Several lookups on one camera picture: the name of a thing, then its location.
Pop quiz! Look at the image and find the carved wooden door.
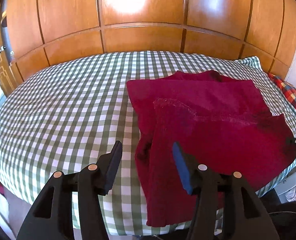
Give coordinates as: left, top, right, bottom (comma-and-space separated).
0, 10, 16, 98

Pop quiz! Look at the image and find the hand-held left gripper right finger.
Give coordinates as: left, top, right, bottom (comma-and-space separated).
172, 142, 279, 240

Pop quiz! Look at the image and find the dark red sweater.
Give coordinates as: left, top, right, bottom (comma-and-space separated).
126, 70, 296, 228

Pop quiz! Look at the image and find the multicoloured checked pillow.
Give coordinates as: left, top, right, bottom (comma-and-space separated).
267, 73, 296, 125

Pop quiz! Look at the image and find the white plastic container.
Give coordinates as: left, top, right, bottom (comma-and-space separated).
275, 164, 296, 203

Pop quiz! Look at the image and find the green checked bedsheet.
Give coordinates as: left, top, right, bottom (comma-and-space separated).
0, 51, 296, 235

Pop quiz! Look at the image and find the black zip jacket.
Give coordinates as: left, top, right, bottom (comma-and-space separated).
268, 200, 296, 240

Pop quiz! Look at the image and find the wooden panelled wardrobe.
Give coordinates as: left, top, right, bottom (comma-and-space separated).
5, 0, 296, 80

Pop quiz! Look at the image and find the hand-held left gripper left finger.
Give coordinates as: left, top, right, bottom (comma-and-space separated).
17, 141, 123, 240

